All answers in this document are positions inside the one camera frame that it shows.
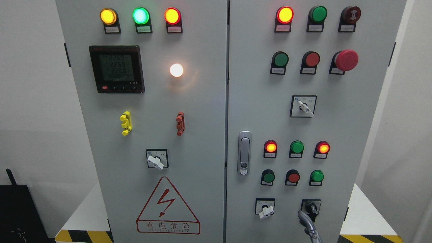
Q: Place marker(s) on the red indicator light middle right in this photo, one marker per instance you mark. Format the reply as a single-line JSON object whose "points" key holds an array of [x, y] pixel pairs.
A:
{"points": [[322, 149]]}

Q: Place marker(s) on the red electrical hazard warning sticker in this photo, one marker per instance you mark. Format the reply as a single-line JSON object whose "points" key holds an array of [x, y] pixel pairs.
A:
{"points": [[166, 212]]}

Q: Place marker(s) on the grey right cabinet door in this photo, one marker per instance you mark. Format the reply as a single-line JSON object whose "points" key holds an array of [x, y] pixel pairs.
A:
{"points": [[260, 102]]}

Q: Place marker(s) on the red push button lower middle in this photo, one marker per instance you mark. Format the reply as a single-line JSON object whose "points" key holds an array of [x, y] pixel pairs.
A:
{"points": [[292, 178]]}

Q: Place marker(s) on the red indicator light top left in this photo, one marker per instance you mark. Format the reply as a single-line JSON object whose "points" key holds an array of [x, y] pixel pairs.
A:
{"points": [[173, 18]]}

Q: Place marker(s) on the green indicator light top left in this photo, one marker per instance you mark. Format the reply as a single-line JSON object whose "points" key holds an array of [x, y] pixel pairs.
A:
{"points": [[142, 20]]}

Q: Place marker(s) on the green push button upper row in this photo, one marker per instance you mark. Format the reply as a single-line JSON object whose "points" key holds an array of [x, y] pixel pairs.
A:
{"points": [[279, 63]]}

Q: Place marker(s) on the grey left cabinet door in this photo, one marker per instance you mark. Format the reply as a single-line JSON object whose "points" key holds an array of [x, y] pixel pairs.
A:
{"points": [[197, 158]]}

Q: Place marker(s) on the green indicator light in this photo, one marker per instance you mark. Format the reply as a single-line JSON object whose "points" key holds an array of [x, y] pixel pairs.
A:
{"points": [[142, 20], [316, 19], [296, 149]]}

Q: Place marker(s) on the grey cabinet door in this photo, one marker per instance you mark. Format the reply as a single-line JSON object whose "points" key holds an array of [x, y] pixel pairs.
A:
{"points": [[197, 158], [260, 102]]}

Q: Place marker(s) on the left door white selector switch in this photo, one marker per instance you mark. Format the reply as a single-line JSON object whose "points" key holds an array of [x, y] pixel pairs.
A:
{"points": [[157, 158]]}

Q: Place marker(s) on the upper right white selector switch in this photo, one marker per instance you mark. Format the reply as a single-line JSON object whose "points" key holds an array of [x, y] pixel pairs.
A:
{"points": [[303, 106]]}

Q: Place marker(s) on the green push button lower right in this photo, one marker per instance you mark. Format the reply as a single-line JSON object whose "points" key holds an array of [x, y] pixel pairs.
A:
{"points": [[316, 178]]}

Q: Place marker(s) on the green indicator light middle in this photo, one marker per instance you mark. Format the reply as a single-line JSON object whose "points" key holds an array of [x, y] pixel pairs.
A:
{"points": [[296, 149]]}

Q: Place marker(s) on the red indicator light top right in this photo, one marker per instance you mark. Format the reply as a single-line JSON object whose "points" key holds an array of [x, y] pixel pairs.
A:
{"points": [[283, 19]]}

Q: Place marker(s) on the yellow indicator light top left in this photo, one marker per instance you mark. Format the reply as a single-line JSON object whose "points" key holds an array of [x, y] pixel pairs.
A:
{"points": [[109, 18]]}

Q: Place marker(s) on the black knob selector switch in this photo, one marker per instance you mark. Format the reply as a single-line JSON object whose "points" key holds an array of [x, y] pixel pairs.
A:
{"points": [[311, 207]]}

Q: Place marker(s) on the red indicator light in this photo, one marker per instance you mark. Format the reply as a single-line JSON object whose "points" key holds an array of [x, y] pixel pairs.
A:
{"points": [[322, 149], [283, 19], [173, 18], [270, 149]]}

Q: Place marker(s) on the green indicator light top right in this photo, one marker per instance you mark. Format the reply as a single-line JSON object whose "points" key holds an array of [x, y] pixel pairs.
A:
{"points": [[316, 19]]}

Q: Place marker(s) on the white glowing indicator light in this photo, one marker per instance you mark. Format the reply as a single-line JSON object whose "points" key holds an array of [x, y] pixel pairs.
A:
{"points": [[176, 70]]}

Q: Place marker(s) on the dark red buzzer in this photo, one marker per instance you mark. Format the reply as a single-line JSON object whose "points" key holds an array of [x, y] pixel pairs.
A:
{"points": [[349, 16]]}

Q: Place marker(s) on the silver door latch handle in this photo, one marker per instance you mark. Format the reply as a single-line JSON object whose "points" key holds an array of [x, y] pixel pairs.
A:
{"points": [[244, 152]]}

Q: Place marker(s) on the red indicator light middle left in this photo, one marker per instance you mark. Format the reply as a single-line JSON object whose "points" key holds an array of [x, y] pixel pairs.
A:
{"points": [[270, 149]]}

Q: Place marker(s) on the black digital power meter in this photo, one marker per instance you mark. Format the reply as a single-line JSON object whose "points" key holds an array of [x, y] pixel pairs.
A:
{"points": [[117, 69]]}

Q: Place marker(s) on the red push button upper row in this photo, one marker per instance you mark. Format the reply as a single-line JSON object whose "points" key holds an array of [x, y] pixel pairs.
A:
{"points": [[309, 63]]}

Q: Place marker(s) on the lower left white selector switch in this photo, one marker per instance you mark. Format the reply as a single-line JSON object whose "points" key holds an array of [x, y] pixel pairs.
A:
{"points": [[264, 206]]}

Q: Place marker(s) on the black box with antenna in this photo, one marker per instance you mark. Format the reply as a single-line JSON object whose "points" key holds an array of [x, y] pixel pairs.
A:
{"points": [[19, 219]]}

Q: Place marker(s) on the white platform with hazard stripes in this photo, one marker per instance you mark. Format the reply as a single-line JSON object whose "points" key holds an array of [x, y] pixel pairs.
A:
{"points": [[363, 223]]}

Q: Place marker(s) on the red emergency stop mushroom button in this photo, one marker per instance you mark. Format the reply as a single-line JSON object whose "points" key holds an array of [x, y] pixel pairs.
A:
{"points": [[343, 61]]}

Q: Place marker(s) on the green push button lower left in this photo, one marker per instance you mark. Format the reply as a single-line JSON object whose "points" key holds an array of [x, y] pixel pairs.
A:
{"points": [[267, 177]]}

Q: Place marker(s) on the red terminal connector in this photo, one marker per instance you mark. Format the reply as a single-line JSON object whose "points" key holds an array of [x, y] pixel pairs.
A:
{"points": [[180, 119]]}

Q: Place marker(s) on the yellow terminal connector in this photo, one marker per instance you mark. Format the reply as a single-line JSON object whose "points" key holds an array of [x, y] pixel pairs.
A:
{"points": [[126, 123]]}

